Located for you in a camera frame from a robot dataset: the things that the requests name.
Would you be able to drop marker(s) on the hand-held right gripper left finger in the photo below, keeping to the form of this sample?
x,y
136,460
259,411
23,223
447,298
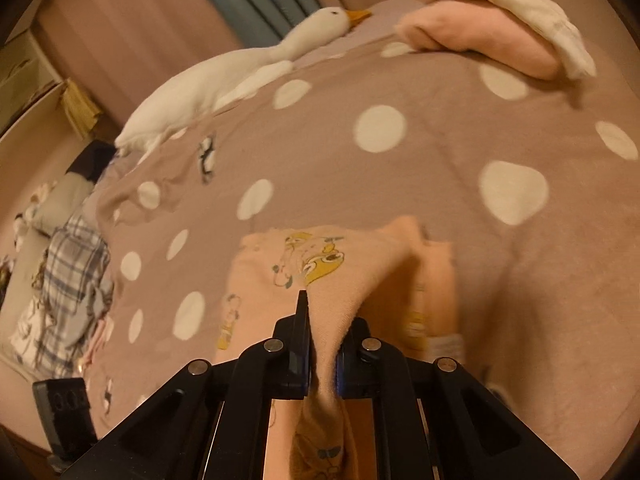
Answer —
x,y
297,355

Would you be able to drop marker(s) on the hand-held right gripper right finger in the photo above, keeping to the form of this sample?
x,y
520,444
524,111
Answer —
x,y
352,375

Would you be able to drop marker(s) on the pink cartoon print shirt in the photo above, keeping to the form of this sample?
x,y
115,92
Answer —
x,y
350,280

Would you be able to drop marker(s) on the small light pink cloth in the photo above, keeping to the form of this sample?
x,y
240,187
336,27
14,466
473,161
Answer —
x,y
97,345

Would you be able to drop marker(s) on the white printed cloth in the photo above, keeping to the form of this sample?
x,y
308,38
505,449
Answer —
x,y
27,332

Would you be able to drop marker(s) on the plaid cloth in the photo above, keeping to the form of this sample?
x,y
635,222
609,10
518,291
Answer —
x,y
75,270

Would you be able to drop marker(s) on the grey-green pillow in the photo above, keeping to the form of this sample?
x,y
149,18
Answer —
x,y
65,200

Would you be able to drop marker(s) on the mauve polka dot blanket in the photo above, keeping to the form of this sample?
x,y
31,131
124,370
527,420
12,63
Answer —
x,y
425,160

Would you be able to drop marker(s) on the dark cloth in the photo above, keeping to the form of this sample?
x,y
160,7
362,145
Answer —
x,y
97,157

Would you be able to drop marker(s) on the white goose plush toy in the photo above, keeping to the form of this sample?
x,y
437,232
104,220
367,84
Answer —
x,y
200,95

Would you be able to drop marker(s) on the yellow tasselled curtain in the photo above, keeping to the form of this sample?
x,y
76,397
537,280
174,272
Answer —
x,y
82,105

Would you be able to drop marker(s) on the folded pink cloth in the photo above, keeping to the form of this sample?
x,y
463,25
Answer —
x,y
480,25

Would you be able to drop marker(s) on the pink curtain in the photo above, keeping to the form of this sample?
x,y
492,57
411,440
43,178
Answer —
x,y
125,20

